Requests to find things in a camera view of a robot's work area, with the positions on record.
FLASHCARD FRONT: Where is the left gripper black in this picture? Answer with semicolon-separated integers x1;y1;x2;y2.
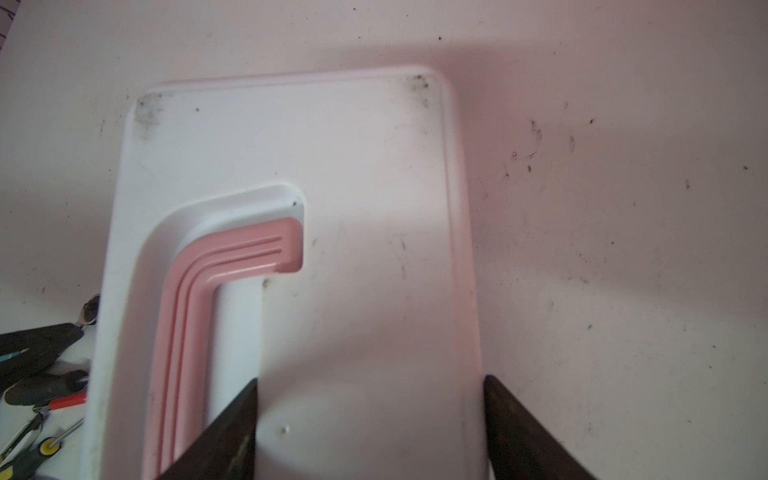
1;323;84;390

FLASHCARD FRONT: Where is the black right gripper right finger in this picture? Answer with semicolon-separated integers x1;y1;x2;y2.
483;375;595;480

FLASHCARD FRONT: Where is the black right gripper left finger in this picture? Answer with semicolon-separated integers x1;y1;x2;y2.
158;378;258;480

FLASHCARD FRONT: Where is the white pink tool box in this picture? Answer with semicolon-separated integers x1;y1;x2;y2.
79;65;488;479

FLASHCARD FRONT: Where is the ratchet wrench yellow black handle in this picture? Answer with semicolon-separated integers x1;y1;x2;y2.
76;294;100;328

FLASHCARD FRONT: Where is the red sleeved hex key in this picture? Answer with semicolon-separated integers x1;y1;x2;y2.
33;391;87;415

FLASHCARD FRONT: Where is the large screwdriver black yellow handle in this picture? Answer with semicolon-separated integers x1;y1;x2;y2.
4;370;89;407

